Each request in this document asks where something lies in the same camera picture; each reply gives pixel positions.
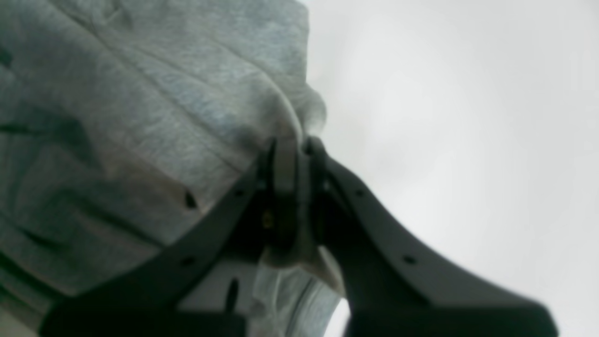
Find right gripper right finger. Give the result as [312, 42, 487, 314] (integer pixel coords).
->
[305, 137, 559, 337]

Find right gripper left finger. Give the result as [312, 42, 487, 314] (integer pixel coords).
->
[39, 139, 298, 337]

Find grey T-shirt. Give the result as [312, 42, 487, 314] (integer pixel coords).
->
[1, 0, 326, 333]

